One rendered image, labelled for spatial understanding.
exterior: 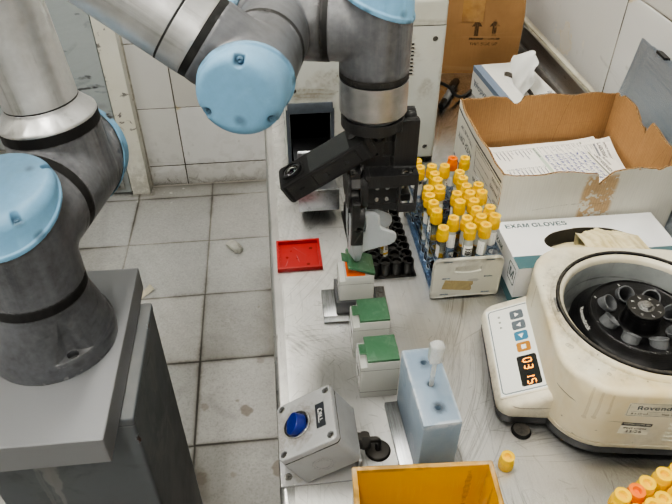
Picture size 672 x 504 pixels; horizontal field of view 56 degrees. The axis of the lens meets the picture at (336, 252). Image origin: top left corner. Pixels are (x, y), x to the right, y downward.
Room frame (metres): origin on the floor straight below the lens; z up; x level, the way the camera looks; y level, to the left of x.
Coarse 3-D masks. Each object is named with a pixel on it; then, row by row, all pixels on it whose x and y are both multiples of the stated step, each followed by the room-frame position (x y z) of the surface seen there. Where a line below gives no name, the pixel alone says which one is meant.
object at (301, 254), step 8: (288, 240) 0.78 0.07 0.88; (296, 240) 0.78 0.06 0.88; (304, 240) 0.78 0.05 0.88; (312, 240) 0.79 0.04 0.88; (280, 248) 0.77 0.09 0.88; (288, 248) 0.77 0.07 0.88; (296, 248) 0.77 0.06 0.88; (304, 248) 0.77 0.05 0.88; (312, 248) 0.77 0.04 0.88; (280, 256) 0.75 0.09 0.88; (288, 256) 0.75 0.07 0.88; (296, 256) 0.75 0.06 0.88; (304, 256) 0.75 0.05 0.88; (312, 256) 0.75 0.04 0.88; (320, 256) 0.74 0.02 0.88; (280, 264) 0.73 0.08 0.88; (288, 264) 0.73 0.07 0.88; (296, 264) 0.73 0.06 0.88; (304, 264) 0.73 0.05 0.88; (312, 264) 0.73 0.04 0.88; (320, 264) 0.73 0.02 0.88; (280, 272) 0.72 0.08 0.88
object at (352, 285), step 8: (344, 264) 0.65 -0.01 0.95; (344, 272) 0.64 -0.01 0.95; (352, 272) 0.63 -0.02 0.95; (360, 272) 0.63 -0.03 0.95; (344, 280) 0.62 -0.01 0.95; (352, 280) 0.62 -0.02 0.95; (360, 280) 0.62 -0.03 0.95; (368, 280) 0.62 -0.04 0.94; (344, 288) 0.62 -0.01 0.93; (352, 288) 0.62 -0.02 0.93; (360, 288) 0.62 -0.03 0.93; (368, 288) 0.62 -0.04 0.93; (344, 296) 0.62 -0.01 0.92; (352, 296) 0.62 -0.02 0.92; (360, 296) 0.62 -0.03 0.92; (368, 296) 0.62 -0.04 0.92
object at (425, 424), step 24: (408, 360) 0.46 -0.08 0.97; (408, 384) 0.44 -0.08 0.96; (408, 408) 0.43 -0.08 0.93; (432, 408) 0.40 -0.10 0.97; (456, 408) 0.40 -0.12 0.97; (408, 432) 0.42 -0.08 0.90; (432, 432) 0.38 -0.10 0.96; (456, 432) 0.38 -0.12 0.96; (408, 456) 0.40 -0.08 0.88; (432, 456) 0.38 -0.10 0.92; (456, 456) 0.40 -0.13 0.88
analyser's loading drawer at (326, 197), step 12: (300, 144) 1.03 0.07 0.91; (312, 144) 1.03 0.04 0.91; (300, 156) 0.95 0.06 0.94; (312, 192) 0.85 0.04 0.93; (324, 192) 0.85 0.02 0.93; (336, 192) 0.85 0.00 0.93; (300, 204) 0.84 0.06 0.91; (312, 204) 0.85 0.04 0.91; (324, 204) 0.85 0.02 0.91; (336, 204) 0.85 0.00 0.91
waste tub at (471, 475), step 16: (416, 464) 0.33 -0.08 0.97; (432, 464) 0.33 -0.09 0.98; (448, 464) 0.33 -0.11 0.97; (464, 464) 0.33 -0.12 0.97; (480, 464) 0.33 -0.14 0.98; (352, 480) 0.32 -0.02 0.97; (368, 480) 0.33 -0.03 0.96; (384, 480) 0.33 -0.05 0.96; (400, 480) 0.33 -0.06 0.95; (416, 480) 0.33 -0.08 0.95; (432, 480) 0.33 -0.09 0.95; (448, 480) 0.33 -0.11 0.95; (464, 480) 0.33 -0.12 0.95; (480, 480) 0.33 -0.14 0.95; (496, 480) 0.32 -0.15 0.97; (368, 496) 0.33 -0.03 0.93; (384, 496) 0.33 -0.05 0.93; (400, 496) 0.33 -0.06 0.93; (416, 496) 0.33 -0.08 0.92; (432, 496) 0.33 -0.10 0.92; (448, 496) 0.33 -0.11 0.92; (464, 496) 0.33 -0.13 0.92; (480, 496) 0.33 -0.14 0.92; (496, 496) 0.30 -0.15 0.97
